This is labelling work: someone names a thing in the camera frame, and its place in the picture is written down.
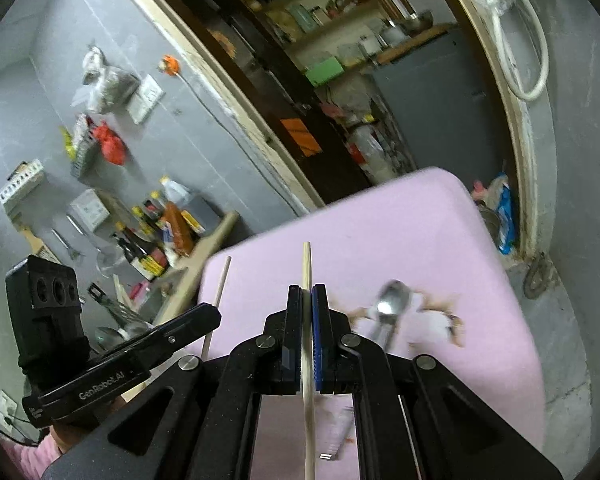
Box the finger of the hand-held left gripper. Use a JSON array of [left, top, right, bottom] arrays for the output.
[[145, 304, 223, 368]]

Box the cooking oil jug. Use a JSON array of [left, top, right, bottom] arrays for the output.
[[160, 176, 207, 233]]

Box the wooden door frame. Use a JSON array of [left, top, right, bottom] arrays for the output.
[[102, 0, 543, 261]]

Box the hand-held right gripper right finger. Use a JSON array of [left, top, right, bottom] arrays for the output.
[[312, 284, 563, 480]]

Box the white hose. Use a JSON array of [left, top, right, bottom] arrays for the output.
[[490, 0, 551, 102]]

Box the steel pot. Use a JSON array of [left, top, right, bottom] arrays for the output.
[[380, 22, 407, 45]]

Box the metal strainer ladle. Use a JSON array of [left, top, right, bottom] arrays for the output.
[[66, 215, 123, 273]]

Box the steel bowl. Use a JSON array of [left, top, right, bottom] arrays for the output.
[[402, 10, 434, 37]]

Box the large metal spoon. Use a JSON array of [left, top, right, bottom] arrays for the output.
[[372, 280, 413, 348]]

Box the wooden chopstick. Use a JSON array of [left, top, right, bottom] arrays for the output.
[[201, 256, 232, 363], [300, 241, 316, 480]]

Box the dark sauce bottle with pump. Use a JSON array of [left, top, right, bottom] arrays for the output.
[[112, 232, 161, 282]]

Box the metal peeler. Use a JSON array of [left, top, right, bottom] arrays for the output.
[[50, 229, 87, 262]]

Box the red plastic bag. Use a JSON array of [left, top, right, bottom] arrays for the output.
[[91, 121, 129, 165]]

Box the dark door panel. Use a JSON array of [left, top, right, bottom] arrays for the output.
[[180, 0, 372, 204]]

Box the storage shelf unit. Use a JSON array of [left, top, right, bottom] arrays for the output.
[[230, 0, 416, 91]]

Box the yellow seasoning packet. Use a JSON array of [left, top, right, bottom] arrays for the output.
[[59, 126, 79, 159]]

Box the white wall basket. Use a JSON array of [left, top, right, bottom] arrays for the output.
[[0, 159, 46, 211]]

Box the red-label sauce bottle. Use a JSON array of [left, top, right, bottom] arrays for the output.
[[141, 199, 167, 226]]

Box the tall soy sauce bottle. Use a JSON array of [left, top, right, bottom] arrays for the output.
[[122, 220, 171, 273]]

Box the small metal spoon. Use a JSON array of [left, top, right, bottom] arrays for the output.
[[95, 326, 128, 352]]

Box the orange sticker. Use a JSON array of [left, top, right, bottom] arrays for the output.
[[280, 117, 324, 157]]

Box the wall socket with plug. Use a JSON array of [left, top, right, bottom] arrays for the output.
[[0, 390, 22, 427]]

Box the green box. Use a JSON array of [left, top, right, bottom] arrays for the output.
[[305, 56, 344, 87]]

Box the grey cabinet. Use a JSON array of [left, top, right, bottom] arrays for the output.
[[370, 27, 512, 181]]

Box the person's left forearm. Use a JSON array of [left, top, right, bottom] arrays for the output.
[[0, 432, 63, 480]]

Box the clear bag of dried goods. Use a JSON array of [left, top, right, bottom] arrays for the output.
[[72, 46, 141, 115]]

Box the wooden cutting board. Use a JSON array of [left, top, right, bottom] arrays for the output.
[[375, 24, 457, 64]]

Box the blue packet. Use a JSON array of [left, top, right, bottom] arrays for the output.
[[492, 175, 519, 256]]

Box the pink tablecloth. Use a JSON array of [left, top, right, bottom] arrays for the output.
[[195, 166, 546, 480]]

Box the white wall switch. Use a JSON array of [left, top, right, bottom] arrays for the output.
[[127, 94, 152, 125]]

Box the plastic bottle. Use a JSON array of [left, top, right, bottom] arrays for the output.
[[347, 125, 396, 182]]

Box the white perforated wall box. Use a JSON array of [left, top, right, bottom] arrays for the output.
[[69, 189, 110, 231]]

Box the orange spice packet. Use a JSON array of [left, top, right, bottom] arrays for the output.
[[161, 202, 197, 257]]

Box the person's left hand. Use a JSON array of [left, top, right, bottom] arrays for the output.
[[50, 394, 131, 453]]

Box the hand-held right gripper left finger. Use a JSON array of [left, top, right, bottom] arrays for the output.
[[45, 285, 304, 480]]

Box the white wall socket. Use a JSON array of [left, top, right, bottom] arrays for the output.
[[139, 75, 165, 107]]

